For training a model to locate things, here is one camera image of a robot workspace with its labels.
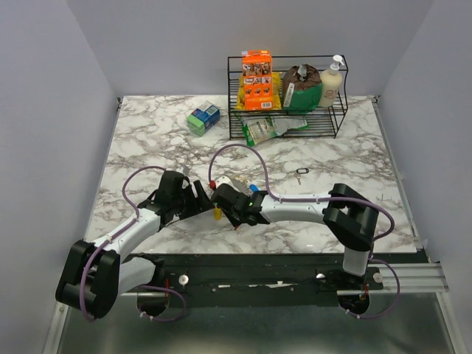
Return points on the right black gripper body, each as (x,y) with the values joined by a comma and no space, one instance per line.
(234,218)

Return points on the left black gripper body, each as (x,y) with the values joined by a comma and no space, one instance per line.
(185,204)

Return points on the metal disc with keyrings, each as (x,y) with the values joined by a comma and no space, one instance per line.
(240,186)

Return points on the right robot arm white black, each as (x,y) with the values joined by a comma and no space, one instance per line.
(348,215)

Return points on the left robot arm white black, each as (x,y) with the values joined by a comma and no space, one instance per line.
(96,273)

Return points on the yellow key tag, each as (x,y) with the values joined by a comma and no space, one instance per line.
(217,213)

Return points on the key with black tag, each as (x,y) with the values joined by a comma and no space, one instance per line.
(299,172)

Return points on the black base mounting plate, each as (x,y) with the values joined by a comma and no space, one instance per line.
(259,280)

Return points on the green sponge pack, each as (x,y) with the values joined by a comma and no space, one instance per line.
(203,118)

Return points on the green white pouch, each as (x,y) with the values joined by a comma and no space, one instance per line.
(256,129)

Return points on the silver green foil pouch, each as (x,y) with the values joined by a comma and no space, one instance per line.
(283,125)

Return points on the brown green coffee bag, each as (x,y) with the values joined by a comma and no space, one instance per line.
(301,88)

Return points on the yellow snack bag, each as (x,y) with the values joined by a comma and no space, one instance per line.
(259,93)

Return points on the orange cardboard box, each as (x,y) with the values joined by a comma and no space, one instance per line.
(256,63)

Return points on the cream lotion pump bottle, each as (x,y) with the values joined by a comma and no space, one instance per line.
(331,81)

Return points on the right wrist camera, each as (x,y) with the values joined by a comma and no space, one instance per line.
(215,183)

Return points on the black wire shelf rack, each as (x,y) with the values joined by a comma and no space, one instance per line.
(323,122)

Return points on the aluminium rail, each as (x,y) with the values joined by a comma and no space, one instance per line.
(414,278)

